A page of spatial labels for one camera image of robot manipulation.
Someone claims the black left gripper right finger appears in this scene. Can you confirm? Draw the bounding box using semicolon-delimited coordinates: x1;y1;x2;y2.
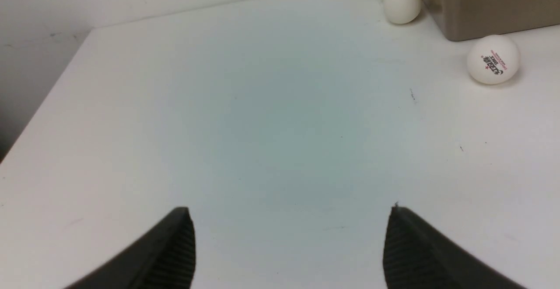
383;206;521;289

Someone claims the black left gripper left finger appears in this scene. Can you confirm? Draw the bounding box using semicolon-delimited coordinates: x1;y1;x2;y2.
68;207;196;289

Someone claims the tan plastic bin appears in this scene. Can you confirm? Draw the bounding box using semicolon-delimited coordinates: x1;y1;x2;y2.
423;0;560;42

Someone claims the white ping-pong ball with logo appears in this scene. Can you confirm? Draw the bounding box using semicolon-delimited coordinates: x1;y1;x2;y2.
466;34;521;85

